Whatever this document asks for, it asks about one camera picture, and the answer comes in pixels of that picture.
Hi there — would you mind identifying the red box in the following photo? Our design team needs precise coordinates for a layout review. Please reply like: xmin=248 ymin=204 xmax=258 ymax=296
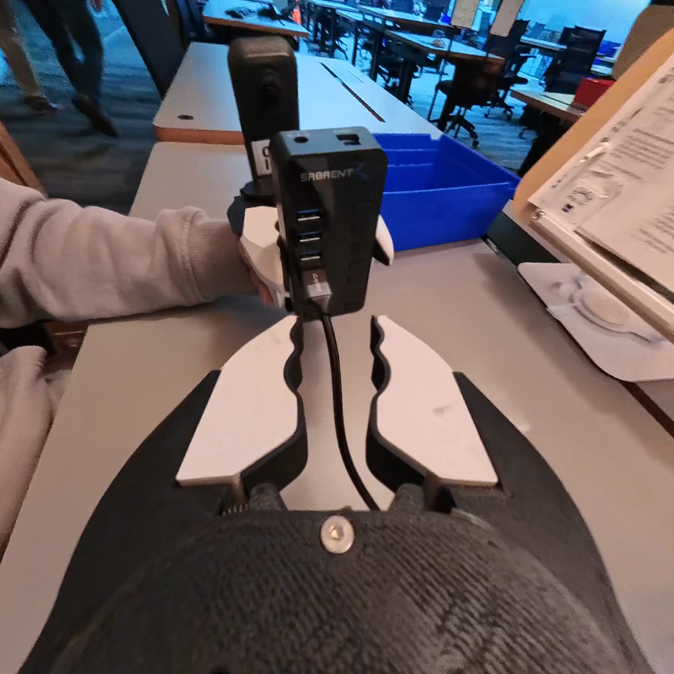
xmin=574 ymin=78 xmax=615 ymax=107

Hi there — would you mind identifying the black cable grey plug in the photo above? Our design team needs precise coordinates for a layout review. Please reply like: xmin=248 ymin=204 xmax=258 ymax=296
xmin=301 ymin=267 xmax=381 ymax=511

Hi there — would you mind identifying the grey desk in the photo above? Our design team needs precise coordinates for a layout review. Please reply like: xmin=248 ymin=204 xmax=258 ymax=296
xmin=0 ymin=142 xmax=674 ymax=674

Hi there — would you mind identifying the blue plastic bin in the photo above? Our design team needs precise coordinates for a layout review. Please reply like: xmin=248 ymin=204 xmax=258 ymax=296
xmin=371 ymin=133 xmax=522 ymax=253

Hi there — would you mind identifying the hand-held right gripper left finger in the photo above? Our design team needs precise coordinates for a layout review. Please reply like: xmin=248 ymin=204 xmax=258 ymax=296
xmin=175 ymin=315 xmax=309 ymax=498

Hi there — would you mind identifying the black office chair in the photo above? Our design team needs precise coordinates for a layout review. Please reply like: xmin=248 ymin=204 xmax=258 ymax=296
xmin=545 ymin=26 xmax=607 ymax=97
xmin=436 ymin=18 xmax=531 ymax=146

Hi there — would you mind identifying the wooden top work table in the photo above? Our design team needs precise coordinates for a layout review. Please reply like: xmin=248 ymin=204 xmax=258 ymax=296
xmin=386 ymin=29 xmax=507 ymax=103
xmin=357 ymin=5 xmax=455 ymax=59
xmin=510 ymin=88 xmax=586 ymax=124

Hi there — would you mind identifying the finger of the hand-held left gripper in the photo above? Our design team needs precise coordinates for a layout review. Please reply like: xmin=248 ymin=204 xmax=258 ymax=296
xmin=238 ymin=205 xmax=289 ymax=309
xmin=373 ymin=216 xmax=396 ymax=267

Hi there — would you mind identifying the person's left forearm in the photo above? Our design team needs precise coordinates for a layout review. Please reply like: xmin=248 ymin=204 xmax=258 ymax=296
xmin=0 ymin=179 xmax=260 ymax=330

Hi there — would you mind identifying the white blister packet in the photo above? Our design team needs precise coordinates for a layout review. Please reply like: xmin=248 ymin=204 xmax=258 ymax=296
xmin=517 ymin=260 xmax=674 ymax=383

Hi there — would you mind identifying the black partition panel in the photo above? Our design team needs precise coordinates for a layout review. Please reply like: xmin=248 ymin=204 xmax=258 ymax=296
xmin=113 ymin=0 xmax=186 ymax=97

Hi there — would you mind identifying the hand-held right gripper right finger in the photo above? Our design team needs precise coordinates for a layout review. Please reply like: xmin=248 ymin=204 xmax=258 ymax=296
xmin=366 ymin=315 xmax=499 ymax=498

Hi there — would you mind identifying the wooden post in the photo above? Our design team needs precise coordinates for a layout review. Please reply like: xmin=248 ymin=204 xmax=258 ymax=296
xmin=0 ymin=124 xmax=46 ymax=193

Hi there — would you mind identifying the glossy black USB hub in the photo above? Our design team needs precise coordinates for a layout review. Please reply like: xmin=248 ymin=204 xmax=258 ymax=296
xmin=270 ymin=126 xmax=389 ymax=318

